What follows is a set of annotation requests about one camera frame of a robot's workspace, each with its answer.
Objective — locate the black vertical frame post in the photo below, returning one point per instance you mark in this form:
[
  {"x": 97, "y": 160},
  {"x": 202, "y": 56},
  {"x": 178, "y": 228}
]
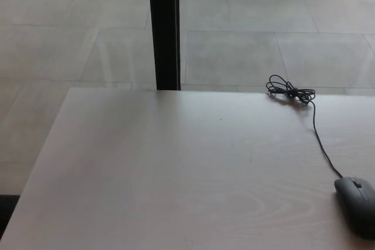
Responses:
[{"x": 164, "y": 27}]

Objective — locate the black computer mouse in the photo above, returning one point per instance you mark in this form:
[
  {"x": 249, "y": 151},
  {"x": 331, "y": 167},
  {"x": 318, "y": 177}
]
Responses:
[{"x": 356, "y": 206}]

